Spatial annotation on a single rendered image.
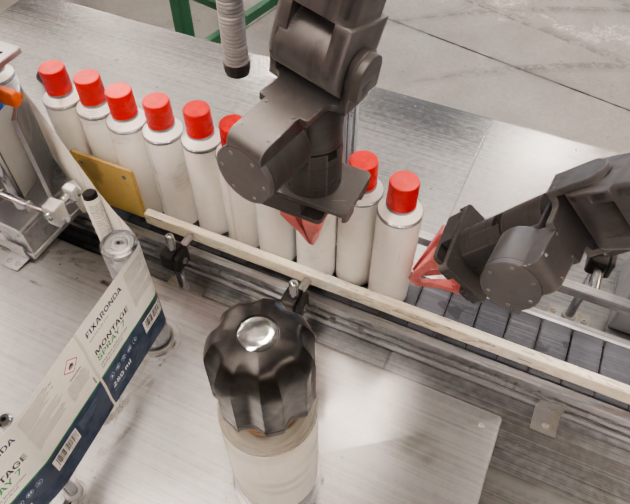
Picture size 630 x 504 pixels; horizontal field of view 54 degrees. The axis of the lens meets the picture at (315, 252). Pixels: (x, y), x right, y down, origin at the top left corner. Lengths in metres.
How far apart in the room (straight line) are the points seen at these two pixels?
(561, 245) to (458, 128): 0.57
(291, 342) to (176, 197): 0.46
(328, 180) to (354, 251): 0.18
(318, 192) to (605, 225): 0.26
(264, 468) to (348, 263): 0.32
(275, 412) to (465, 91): 2.29
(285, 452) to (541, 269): 0.27
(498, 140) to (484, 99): 1.50
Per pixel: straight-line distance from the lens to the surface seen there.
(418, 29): 2.99
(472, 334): 0.76
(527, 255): 0.58
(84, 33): 1.43
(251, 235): 0.83
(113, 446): 0.74
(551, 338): 0.82
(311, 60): 0.49
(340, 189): 0.61
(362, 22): 0.48
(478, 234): 0.67
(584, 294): 0.77
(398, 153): 1.07
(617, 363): 0.84
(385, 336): 0.80
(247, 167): 0.50
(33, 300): 0.88
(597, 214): 0.61
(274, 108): 0.51
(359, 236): 0.73
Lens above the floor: 1.54
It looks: 51 degrees down
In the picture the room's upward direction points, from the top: straight up
